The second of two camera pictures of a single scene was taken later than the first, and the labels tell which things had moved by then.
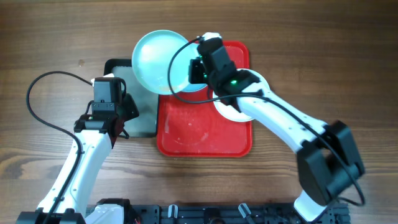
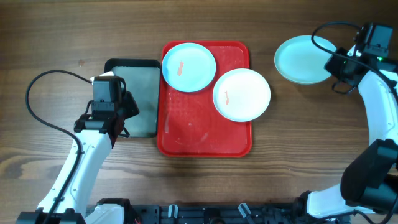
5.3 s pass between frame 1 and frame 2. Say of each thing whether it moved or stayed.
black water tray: stayed
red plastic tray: stayed
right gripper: moved
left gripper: stayed
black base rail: stayed
